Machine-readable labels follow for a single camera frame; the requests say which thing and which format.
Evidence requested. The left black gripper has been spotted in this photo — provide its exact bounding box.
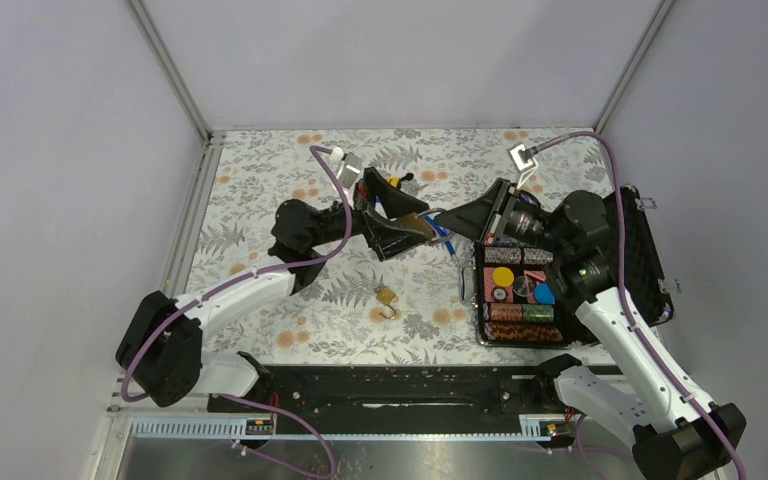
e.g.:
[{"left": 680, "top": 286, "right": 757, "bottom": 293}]
[{"left": 307, "top": 169, "right": 432, "bottom": 260}]

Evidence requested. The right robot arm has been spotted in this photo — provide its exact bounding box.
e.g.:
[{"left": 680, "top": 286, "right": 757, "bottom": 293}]
[{"left": 436, "top": 180, "right": 747, "bottom": 479}]

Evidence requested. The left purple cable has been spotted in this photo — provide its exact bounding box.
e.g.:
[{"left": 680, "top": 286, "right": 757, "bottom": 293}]
[{"left": 120, "top": 145, "right": 355, "bottom": 404}]

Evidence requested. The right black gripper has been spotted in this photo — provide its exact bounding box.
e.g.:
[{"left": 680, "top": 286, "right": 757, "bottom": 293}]
[{"left": 434, "top": 177, "right": 570, "bottom": 256}]

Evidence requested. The yellow round chip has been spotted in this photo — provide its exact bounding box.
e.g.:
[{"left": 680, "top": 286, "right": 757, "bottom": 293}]
[{"left": 492, "top": 267, "right": 516, "bottom": 288}]

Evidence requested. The blue round chip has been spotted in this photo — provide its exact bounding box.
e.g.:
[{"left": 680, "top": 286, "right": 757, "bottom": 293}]
[{"left": 533, "top": 283, "right": 556, "bottom": 305}]

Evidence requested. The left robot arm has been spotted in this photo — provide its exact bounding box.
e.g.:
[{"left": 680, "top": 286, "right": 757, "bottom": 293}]
[{"left": 114, "top": 167, "right": 434, "bottom": 411}]

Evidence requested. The small brass padlock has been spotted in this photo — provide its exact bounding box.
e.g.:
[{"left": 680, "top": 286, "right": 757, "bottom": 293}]
[{"left": 375, "top": 286, "right": 398, "bottom": 320}]

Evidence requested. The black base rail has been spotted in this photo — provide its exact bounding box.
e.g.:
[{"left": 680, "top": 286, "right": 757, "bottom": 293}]
[{"left": 206, "top": 362, "right": 624, "bottom": 437}]

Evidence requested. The floral table mat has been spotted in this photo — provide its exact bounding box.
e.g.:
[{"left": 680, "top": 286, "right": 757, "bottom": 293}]
[{"left": 186, "top": 128, "right": 612, "bottom": 365}]

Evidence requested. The blue cable lock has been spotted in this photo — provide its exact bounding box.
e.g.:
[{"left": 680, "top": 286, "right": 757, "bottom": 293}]
[{"left": 423, "top": 215, "right": 457, "bottom": 262}]

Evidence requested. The large brass padlock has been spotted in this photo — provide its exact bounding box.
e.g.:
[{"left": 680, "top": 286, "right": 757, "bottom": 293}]
[{"left": 395, "top": 209, "right": 442, "bottom": 245}]

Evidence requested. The black poker chip case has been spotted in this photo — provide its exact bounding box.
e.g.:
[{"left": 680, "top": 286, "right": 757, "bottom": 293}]
[{"left": 473, "top": 185, "right": 675, "bottom": 348}]

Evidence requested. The yellow padlock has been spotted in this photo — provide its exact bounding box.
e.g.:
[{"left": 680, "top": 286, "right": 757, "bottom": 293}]
[{"left": 387, "top": 173, "right": 414, "bottom": 189}]

